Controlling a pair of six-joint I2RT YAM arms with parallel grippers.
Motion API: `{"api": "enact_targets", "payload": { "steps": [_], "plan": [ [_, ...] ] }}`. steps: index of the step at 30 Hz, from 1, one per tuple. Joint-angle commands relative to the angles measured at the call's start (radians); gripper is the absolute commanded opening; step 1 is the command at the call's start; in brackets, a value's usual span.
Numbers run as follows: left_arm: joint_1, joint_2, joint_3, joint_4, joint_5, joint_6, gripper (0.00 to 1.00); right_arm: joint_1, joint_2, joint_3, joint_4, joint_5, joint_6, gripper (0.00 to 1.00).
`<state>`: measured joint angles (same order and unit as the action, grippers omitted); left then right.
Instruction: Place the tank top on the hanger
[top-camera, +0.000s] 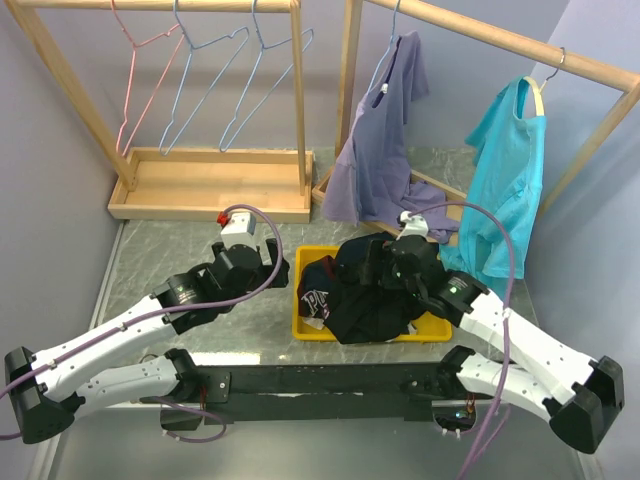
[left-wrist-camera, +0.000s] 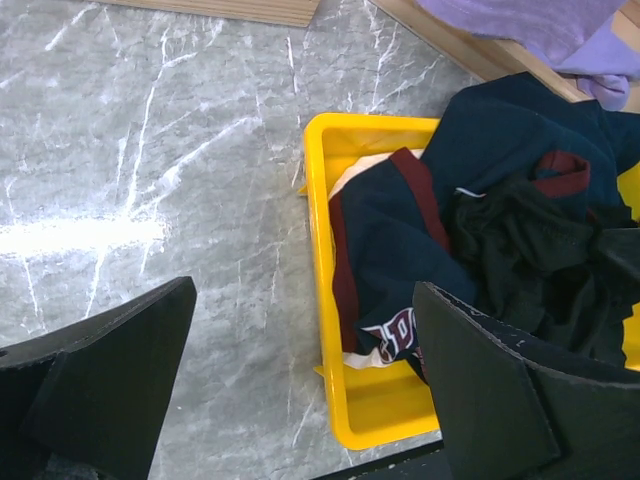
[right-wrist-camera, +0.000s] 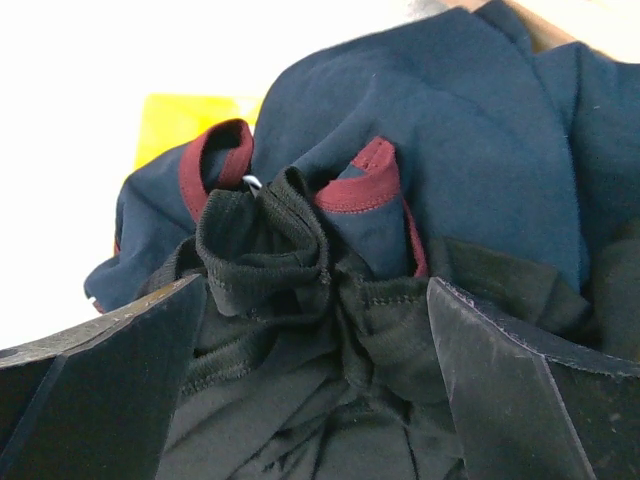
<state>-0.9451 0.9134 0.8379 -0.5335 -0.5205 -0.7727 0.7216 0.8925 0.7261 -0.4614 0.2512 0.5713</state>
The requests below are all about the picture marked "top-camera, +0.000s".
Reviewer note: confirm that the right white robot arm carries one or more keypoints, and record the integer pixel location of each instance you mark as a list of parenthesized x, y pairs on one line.
[(578, 396)]

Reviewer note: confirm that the black base bar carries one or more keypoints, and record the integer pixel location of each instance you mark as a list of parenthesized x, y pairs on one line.
[(237, 393)]

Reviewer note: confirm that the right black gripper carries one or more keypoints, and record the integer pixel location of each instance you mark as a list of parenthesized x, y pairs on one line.
[(386, 258)]

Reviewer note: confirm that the wooden hanger with metal hook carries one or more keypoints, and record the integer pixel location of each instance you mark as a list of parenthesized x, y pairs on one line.
[(537, 90)]

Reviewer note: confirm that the navy printed shirt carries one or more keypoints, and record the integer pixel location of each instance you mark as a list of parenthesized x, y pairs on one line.
[(317, 279)]

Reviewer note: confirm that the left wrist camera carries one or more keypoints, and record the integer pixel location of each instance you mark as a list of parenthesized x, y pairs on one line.
[(237, 229)]

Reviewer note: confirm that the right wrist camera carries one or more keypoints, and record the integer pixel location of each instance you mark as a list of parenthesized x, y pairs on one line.
[(412, 224)]

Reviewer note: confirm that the purple t-shirt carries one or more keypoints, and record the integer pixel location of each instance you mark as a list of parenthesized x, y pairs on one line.
[(371, 179)]

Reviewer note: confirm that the black tank top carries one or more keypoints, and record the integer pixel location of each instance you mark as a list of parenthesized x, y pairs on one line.
[(361, 314)]

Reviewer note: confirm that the right wooden clothes rack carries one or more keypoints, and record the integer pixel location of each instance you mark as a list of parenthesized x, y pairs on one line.
[(625, 81)]

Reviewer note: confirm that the pink wire hanger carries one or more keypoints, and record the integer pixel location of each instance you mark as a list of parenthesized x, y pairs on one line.
[(126, 133)]

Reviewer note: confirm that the turquoise t-shirt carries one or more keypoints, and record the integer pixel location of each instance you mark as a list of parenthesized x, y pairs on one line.
[(509, 159)]

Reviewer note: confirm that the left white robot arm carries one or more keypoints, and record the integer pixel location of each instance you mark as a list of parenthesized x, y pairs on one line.
[(51, 388)]

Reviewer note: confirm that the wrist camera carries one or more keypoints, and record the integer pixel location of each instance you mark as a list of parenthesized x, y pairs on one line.
[(237, 229), (412, 224)]

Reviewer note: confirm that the wooden clothes rack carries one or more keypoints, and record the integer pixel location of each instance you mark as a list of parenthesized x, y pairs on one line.
[(189, 183), (625, 81)]

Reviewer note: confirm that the left wooden clothes rack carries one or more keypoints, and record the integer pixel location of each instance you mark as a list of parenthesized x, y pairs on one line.
[(189, 183)]

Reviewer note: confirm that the light blue wire hanger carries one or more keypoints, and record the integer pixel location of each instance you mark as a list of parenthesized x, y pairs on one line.
[(179, 121)]

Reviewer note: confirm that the blue hanger under purple shirt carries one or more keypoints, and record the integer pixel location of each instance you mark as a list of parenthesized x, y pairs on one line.
[(392, 38)]

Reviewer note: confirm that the yellow plastic bin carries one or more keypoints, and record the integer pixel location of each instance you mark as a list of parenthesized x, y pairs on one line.
[(429, 328)]

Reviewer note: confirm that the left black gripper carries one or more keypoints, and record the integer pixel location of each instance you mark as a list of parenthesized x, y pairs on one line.
[(265, 270)]

